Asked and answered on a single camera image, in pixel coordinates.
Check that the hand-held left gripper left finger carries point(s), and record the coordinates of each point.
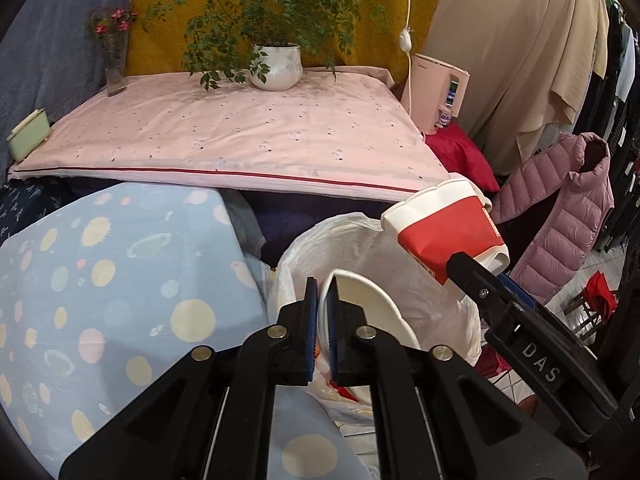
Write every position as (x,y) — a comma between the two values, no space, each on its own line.
(311,330)

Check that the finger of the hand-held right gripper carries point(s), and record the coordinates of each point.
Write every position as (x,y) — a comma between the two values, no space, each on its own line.
(516,291)
(475,280)

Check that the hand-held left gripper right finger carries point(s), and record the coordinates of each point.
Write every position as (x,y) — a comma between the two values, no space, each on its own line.
(337,335)

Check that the white paper bowl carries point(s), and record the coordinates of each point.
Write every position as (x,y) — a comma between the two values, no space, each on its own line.
(370,310)

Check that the red white paper cup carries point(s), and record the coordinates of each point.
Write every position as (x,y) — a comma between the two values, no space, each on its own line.
(440,230)

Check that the white plastic bag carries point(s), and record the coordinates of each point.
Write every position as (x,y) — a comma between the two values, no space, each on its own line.
(350,245)

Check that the red stool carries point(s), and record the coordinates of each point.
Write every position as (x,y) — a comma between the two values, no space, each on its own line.
(597,287)

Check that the pink puffer jacket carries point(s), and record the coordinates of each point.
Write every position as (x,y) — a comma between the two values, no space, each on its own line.
(560,210)

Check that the dark plain cloth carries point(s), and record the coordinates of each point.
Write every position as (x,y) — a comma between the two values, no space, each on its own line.
(300,210)

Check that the red cushion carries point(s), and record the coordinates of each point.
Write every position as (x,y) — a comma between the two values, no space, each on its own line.
(460,152)

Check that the pink appliance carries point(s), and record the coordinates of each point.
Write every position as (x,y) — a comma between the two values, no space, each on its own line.
(430,95)

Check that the light blue dotted tablecloth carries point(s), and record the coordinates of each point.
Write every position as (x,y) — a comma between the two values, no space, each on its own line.
(125,285)

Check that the pink cloth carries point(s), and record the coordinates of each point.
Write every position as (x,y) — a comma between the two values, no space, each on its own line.
(225,130)

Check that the row of hanging clothes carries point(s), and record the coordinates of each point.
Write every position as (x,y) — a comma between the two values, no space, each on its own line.
(625,85)

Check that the green plant in white pot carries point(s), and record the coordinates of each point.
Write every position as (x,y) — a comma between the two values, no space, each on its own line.
(277,67)

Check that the navy printed cloth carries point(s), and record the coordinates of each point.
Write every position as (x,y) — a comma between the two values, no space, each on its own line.
(25,205)

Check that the glass vase with flowers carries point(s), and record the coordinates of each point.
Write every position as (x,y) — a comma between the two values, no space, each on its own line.
(115,75)

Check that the pale green box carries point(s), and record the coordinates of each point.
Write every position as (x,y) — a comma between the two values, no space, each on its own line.
(27,135)

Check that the grey blue cloth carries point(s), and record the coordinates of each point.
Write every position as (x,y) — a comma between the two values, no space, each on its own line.
(50,35)

